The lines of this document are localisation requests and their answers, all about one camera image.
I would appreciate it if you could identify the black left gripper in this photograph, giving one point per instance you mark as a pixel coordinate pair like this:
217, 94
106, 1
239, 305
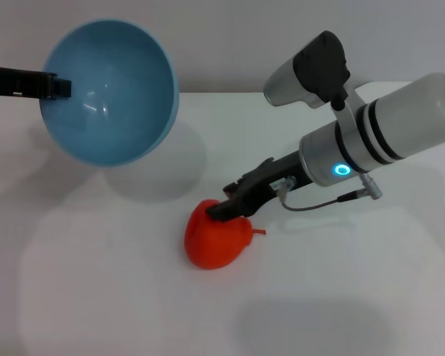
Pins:
18, 81

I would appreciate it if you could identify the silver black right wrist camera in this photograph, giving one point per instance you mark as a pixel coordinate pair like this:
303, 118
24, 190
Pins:
319, 66

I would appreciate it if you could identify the blue ceramic bowl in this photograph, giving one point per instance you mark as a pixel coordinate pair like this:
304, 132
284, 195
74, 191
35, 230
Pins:
111, 96

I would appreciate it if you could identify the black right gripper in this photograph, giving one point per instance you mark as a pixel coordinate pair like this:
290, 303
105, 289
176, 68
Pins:
278, 174

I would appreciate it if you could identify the orange toy fruit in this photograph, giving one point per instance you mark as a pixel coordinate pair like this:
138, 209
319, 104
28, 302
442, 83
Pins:
215, 244

